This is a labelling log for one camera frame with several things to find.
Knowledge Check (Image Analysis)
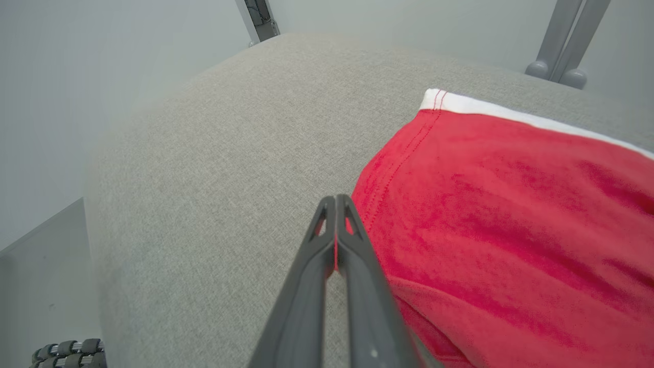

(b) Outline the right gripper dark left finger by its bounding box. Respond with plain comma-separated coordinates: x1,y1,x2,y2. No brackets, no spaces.
247,195,338,368

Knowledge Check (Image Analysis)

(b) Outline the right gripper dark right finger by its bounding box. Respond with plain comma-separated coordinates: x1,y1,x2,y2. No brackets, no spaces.
334,194,426,368

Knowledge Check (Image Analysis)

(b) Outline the red and white basketball jersey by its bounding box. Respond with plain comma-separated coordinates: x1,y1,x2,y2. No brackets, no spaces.
349,88,654,368

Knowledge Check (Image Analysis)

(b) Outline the grey linked cable chain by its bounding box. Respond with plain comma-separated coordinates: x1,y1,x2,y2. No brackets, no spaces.
30,338,108,368

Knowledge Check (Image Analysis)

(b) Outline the grey partition corner frame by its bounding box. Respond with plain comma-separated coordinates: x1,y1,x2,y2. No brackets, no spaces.
235,0,281,48

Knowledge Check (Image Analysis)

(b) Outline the grey double partition post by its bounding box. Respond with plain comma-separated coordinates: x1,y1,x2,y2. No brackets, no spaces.
525,0,612,90

